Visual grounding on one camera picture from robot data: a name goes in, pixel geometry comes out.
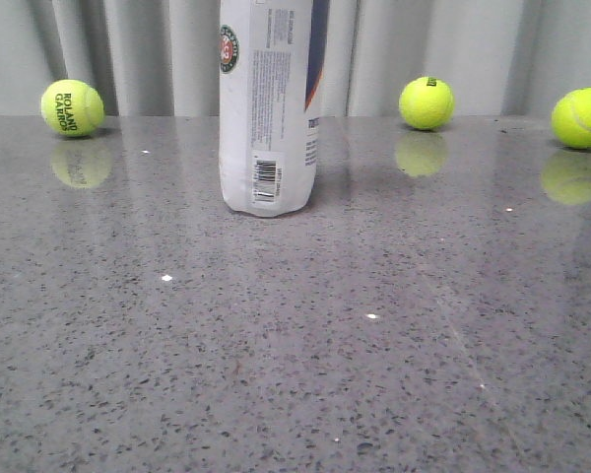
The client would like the white blue tennis ball can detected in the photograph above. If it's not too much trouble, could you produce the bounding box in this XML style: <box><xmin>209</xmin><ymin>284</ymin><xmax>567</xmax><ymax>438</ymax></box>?
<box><xmin>219</xmin><ymin>1</ymin><xmax>330</xmax><ymax>218</ymax></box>

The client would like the Wilson tennis ball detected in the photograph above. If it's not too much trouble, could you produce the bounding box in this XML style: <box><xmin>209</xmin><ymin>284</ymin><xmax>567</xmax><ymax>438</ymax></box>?
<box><xmin>399</xmin><ymin>76</ymin><xmax>454</xmax><ymax>130</ymax></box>

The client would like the Roland Garros tennis ball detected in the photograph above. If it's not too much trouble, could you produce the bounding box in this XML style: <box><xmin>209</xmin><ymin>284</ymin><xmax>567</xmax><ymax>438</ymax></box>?
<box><xmin>40</xmin><ymin>79</ymin><xmax>105</xmax><ymax>137</ymax></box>

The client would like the plain yellow tennis ball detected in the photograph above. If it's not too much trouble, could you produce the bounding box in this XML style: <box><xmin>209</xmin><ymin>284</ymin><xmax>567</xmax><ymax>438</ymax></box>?
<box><xmin>551</xmin><ymin>88</ymin><xmax>591</xmax><ymax>149</ymax></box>

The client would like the grey pleated curtain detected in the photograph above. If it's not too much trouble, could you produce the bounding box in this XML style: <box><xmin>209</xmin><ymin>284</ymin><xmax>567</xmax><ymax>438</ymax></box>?
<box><xmin>0</xmin><ymin>1</ymin><xmax>591</xmax><ymax>117</ymax></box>

